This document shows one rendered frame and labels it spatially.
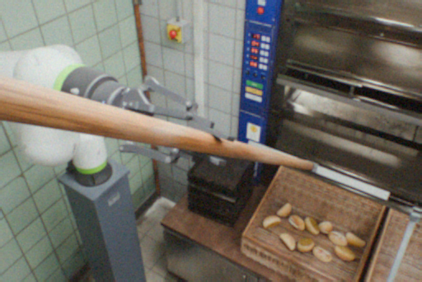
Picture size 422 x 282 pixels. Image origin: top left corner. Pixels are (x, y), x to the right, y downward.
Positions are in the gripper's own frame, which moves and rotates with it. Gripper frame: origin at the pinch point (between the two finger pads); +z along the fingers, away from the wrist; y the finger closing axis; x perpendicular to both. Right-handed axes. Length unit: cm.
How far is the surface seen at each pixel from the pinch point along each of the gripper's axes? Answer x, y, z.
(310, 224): -164, 31, 1
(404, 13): -104, -64, 11
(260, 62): -126, -37, -43
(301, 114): -144, -21, -20
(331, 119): -145, -23, -6
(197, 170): -137, 25, -60
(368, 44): -118, -54, 1
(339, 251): -158, 36, 19
